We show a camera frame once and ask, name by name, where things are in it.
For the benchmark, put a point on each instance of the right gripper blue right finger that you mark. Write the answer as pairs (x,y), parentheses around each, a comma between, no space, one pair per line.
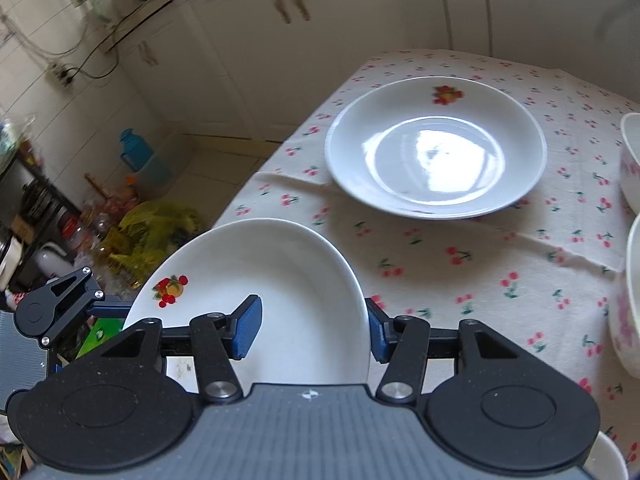
(401,344)

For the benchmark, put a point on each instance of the yellow plastic bag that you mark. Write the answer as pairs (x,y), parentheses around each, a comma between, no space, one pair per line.
(146,236)

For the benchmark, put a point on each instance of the blue plastic jug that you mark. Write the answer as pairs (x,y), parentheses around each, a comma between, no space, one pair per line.
(135,151)

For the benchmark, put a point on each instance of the white kitchen cabinets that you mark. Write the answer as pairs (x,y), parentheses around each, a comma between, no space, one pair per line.
(257,68)

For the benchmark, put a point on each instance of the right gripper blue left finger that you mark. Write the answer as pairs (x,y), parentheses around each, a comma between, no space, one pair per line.
(217,339)

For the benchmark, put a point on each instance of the white plate with fruit print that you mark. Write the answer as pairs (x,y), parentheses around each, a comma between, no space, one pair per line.
(315,328)

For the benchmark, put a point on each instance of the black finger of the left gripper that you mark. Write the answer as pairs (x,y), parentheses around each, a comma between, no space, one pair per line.
(52,312)

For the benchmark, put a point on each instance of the white bowl pink flowers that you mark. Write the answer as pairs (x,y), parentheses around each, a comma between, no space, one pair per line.
(629,160)

